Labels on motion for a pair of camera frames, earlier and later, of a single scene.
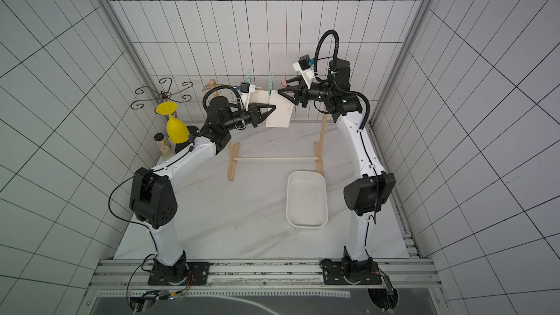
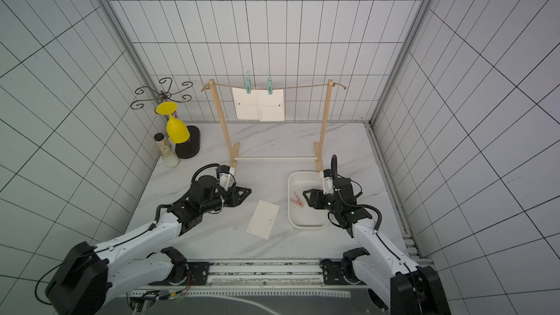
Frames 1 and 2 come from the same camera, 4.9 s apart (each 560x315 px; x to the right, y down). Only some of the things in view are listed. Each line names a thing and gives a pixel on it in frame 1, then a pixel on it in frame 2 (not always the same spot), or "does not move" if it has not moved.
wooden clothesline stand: [233, 147] does not move
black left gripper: [256, 111] to [235, 197]
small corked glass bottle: [164, 145] does not move
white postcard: [281, 117] to [262, 219]
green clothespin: [270, 85] does not move
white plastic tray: [306, 202] does not move
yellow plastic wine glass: [177, 131] does not move
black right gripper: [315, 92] to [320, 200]
